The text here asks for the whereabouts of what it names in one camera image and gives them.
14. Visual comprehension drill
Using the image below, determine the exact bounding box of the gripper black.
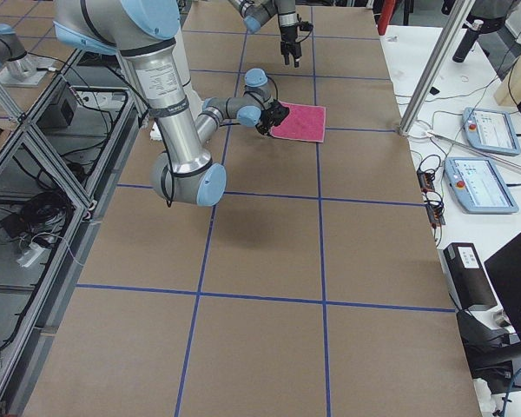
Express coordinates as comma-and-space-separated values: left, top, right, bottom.
256, 100, 289, 137
279, 23, 302, 68

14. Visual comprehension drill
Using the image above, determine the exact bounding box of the pink and grey towel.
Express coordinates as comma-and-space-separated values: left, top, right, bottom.
270, 102, 326, 143

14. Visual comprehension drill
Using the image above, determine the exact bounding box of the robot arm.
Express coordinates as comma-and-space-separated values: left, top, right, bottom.
229, 0, 312, 68
54, 1, 290, 207

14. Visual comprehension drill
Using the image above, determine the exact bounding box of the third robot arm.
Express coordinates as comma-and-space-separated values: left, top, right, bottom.
0, 23, 47, 88

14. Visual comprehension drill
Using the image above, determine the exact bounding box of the black orange electronics board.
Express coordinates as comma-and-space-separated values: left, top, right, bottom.
416, 169, 445, 229

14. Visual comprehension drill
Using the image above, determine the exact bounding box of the black cylinder device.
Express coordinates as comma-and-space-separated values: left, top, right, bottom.
452, 0, 511, 63

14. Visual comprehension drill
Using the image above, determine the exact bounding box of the far teach pendant tablet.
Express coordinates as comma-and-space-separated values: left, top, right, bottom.
462, 107, 521, 156

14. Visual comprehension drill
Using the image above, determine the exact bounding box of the teach pendant tablet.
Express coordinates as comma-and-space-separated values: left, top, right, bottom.
444, 157, 519, 215
462, 107, 521, 156

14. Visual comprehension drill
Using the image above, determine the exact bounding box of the near teach pendant tablet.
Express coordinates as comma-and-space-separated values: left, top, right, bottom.
444, 157, 519, 215

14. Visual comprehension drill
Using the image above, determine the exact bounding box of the black box with label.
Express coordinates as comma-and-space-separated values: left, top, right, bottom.
443, 242, 498, 311

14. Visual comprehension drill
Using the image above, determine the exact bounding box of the white power strip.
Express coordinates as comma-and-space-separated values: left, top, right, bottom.
16, 242, 44, 268

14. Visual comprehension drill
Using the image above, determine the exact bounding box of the black monitor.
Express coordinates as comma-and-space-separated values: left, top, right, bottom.
457, 232, 521, 394

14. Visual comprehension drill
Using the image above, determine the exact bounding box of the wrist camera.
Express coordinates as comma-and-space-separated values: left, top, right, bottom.
298, 21, 313, 33

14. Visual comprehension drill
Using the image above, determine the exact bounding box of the aluminium frame post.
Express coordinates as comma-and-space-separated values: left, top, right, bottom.
398, 0, 475, 136

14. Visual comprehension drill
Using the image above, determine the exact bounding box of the aluminium frame rack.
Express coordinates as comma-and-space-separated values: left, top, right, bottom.
0, 51, 142, 416

